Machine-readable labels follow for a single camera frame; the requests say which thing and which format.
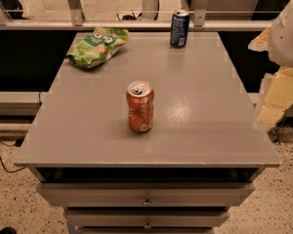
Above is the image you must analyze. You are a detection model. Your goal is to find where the grey drawer cabinet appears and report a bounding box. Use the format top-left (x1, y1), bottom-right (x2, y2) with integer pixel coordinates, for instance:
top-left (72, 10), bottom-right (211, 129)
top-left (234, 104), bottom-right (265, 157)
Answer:
top-left (15, 33), bottom-right (279, 234)

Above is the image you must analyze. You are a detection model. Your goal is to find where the grey drawer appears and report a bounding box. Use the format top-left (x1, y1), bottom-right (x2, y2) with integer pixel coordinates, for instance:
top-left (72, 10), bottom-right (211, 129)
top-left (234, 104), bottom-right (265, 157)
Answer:
top-left (64, 209), bottom-right (230, 228)
top-left (36, 183), bottom-right (255, 208)

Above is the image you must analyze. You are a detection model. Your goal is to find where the black floor cable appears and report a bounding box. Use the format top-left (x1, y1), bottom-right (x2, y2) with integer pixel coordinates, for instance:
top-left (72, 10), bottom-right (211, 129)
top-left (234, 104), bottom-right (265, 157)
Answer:
top-left (0, 120), bottom-right (26, 175)

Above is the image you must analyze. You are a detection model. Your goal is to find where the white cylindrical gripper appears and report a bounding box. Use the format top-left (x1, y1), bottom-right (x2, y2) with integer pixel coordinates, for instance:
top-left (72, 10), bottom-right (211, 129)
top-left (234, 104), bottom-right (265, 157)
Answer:
top-left (248, 0), bottom-right (293, 132)

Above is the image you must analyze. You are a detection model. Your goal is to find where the blue pepsi can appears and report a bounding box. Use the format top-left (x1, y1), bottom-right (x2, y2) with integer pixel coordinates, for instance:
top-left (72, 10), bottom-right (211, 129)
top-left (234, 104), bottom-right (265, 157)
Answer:
top-left (170, 10), bottom-right (189, 48)

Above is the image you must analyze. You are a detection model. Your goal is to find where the green rice chip bag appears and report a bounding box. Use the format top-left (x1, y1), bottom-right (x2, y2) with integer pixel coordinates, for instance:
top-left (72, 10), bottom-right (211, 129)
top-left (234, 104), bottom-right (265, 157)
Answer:
top-left (65, 27), bottom-right (129, 69)

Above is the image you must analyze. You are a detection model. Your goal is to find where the top grey drawer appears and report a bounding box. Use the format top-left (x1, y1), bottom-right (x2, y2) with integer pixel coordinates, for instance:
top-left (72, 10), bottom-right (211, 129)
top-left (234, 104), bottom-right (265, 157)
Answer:
top-left (36, 183), bottom-right (255, 208)

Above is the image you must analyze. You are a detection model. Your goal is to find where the metal railing frame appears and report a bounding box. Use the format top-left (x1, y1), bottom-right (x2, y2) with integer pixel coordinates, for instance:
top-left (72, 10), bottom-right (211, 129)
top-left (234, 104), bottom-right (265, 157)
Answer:
top-left (0, 0), bottom-right (274, 31)

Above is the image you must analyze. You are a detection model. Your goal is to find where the black shoe tip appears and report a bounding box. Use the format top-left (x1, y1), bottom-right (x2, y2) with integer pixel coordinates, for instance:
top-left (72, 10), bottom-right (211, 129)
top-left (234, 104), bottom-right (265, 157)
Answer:
top-left (0, 226), bottom-right (17, 234)

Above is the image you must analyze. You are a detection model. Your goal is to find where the orange soda can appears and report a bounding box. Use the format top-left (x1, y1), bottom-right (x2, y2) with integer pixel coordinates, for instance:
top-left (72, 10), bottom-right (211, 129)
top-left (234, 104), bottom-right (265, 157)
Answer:
top-left (126, 80), bottom-right (154, 133)

